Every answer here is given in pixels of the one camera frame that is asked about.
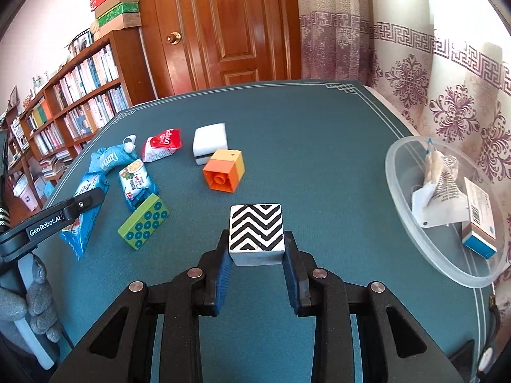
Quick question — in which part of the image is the brass door knob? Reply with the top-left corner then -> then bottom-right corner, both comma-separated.
166,31 -> 182,45

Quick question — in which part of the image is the clear plastic bowl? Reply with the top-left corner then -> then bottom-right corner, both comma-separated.
385,137 -> 510,289

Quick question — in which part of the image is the blue Curel fabric pouch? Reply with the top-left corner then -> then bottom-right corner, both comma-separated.
88,135 -> 138,175

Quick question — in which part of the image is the green dotted block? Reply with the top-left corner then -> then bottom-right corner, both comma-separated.
118,194 -> 170,250

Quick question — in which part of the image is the white blue medicine box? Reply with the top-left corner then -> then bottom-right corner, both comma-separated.
461,177 -> 497,259

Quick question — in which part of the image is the blue cracker snack packet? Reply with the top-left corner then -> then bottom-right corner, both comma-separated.
60,172 -> 109,260

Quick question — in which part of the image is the white sponge block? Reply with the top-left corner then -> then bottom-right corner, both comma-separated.
192,123 -> 228,165

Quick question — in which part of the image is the wooden bookshelf with books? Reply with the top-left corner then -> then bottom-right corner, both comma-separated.
9,28 -> 155,211

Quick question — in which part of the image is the black white zigzag cube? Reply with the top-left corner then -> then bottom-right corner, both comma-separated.
229,203 -> 285,267

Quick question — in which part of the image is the white purple patterned curtain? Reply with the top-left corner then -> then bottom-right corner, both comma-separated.
294,0 -> 511,352

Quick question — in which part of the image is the orange yellow toy brick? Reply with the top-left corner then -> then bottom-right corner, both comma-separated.
203,149 -> 245,193

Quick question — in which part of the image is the green table mat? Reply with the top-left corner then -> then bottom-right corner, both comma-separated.
41,81 -> 486,382

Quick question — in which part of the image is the white printed plastic packet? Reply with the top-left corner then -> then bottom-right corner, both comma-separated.
411,139 -> 469,228

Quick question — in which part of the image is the brown wooden door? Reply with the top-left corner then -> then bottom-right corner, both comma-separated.
140,0 -> 301,98

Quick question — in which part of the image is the stack of shoe boxes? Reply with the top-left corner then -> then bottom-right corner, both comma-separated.
89,0 -> 142,41

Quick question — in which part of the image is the red balloon glue packet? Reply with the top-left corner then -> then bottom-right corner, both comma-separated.
141,128 -> 182,162

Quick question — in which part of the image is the grey gloved left hand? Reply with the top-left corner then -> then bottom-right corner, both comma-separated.
1,256 -> 62,343

